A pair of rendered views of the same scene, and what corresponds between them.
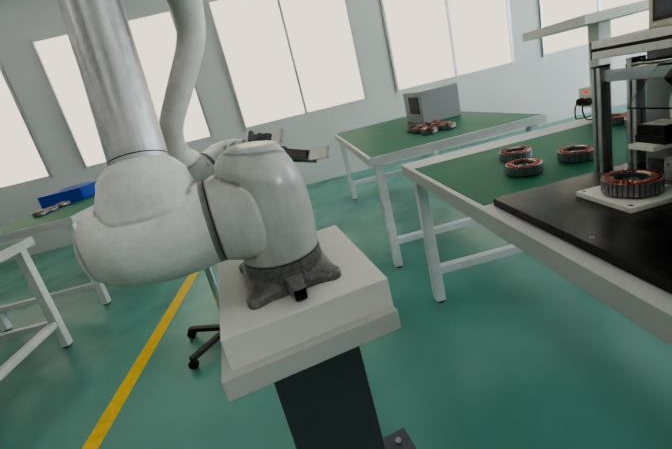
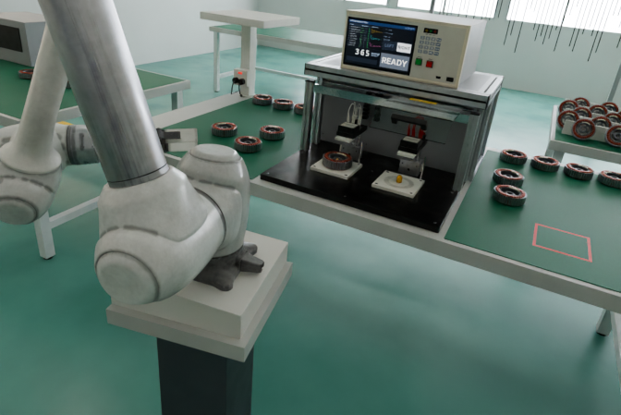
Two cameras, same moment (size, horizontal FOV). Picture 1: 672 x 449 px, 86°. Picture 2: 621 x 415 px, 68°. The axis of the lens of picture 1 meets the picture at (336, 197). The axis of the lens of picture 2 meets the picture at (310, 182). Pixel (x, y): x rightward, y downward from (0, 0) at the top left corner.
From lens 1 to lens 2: 0.88 m
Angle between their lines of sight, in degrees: 59
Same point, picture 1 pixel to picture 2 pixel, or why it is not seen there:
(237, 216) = (235, 213)
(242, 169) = (237, 174)
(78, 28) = (100, 25)
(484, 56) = not seen: outside the picture
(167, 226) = (209, 231)
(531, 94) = not seen: hidden behind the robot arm
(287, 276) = (242, 257)
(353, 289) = (278, 254)
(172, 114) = (56, 103)
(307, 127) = not seen: outside the picture
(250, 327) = (248, 299)
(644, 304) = (385, 225)
